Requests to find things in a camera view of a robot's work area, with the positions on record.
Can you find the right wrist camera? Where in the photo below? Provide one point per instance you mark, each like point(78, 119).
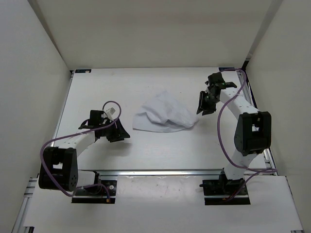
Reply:
point(226, 85)

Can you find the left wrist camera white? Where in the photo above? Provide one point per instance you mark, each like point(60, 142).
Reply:
point(109, 113)

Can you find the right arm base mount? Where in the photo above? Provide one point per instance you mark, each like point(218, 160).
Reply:
point(223, 191)

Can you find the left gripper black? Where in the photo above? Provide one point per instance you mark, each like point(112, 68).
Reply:
point(119, 133)

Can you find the white front cover board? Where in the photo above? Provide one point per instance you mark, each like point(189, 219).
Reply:
point(167, 205)

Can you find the white fabric skirt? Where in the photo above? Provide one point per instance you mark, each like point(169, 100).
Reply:
point(163, 114)

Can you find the left blue label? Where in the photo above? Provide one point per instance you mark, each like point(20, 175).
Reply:
point(82, 70)

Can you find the right aluminium side rail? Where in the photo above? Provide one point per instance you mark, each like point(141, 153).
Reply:
point(253, 131)

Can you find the aluminium front rail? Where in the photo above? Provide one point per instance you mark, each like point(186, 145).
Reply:
point(158, 173)

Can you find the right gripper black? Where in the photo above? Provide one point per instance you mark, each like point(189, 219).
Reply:
point(203, 107)

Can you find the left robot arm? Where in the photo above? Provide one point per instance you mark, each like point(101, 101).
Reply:
point(65, 156)

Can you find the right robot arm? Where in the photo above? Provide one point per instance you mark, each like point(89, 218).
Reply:
point(232, 100)

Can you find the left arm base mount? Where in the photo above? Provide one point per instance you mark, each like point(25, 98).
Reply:
point(97, 195)

